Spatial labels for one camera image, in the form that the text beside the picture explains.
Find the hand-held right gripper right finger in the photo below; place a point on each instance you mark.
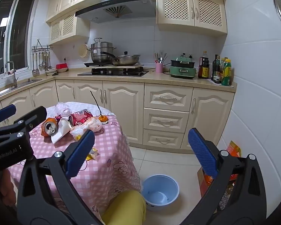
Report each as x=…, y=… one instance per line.
x=202, y=152

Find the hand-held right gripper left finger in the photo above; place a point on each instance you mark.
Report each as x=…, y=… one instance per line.
x=80, y=154

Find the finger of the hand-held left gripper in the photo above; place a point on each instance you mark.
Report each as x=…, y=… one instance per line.
x=34, y=118
x=4, y=113

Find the yellow snack packet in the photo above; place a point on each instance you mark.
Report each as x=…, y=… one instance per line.
x=92, y=153

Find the orange drink can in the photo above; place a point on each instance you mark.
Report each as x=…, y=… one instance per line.
x=48, y=126

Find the red checked paper snack bag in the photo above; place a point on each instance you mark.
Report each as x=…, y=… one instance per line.
x=60, y=132

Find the clear food wrapper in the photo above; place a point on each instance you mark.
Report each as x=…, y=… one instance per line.
x=89, y=125

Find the clear red printed plastic bag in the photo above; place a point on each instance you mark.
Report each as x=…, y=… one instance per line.
x=63, y=110

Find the crushed red drink can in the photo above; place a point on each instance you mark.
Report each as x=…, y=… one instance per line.
x=80, y=117

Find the orange fruit peel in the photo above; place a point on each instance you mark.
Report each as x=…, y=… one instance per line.
x=103, y=119

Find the blue plastic bin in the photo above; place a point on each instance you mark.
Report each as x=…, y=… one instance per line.
x=159, y=192

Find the person's left forearm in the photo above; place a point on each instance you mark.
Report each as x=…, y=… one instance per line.
x=8, y=187

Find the pink checked tablecloth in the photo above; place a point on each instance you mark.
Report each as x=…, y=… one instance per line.
x=103, y=150

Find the metal kitchen faucet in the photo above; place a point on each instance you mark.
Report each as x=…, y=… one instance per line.
x=14, y=79

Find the steel kitchen sink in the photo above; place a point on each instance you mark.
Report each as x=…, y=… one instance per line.
x=25, y=82

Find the cream cabinet drawer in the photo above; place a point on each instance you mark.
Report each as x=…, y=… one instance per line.
x=166, y=120
x=164, y=139
x=168, y=97

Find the pink dishcloth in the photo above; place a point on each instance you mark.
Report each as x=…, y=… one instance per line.
x=9, y=72

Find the white lilac checked blanket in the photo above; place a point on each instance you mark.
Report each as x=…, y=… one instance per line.
x=84, y=106

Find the white bowl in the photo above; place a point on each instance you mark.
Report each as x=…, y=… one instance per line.
x=51, y=72

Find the row of hanging kitchen utensils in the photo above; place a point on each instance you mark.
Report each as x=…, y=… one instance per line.
x=40, y=63

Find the red bowl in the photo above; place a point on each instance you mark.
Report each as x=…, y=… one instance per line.
x=62, y=66

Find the person's yellow trouser leg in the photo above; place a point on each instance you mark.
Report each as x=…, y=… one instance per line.
x=124, y=208

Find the beige kitchen countertop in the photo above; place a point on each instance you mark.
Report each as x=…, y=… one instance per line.
x=178, y=80

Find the dark glass bottle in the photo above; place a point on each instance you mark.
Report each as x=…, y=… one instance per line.
x=217, y=76
x=214, y=68

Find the black induction cooker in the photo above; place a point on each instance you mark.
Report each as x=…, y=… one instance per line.
x=93, y=64

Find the soy sauce bottle yellow label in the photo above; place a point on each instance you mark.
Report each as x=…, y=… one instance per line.
x=203, y=69

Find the green electric cooker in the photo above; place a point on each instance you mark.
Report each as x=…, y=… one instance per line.
x=182, y=71

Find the cream plastic colander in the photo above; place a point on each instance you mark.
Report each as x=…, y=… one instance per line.
x=83, y=50

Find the sliding window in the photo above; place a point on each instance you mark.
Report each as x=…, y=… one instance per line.
x=23, y=28

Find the black gas stove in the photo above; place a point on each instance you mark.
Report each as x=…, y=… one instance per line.
x=112, y=73

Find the steel steamer pot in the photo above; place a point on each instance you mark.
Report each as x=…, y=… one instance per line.
x=100, y=54

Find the pink utensil holder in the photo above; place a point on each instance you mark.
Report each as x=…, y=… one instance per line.
x=159, y=68

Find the steel frying pan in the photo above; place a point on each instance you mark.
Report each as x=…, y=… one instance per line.
x=126, y=59

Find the grey range hood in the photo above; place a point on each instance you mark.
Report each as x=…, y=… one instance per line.
x=121, y=2

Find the small lattice door wall cabinet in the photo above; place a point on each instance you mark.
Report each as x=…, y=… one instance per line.
x=68, y=27

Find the wide lattice door wall cabinet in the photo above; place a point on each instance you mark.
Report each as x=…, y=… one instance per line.
x=192, y=11

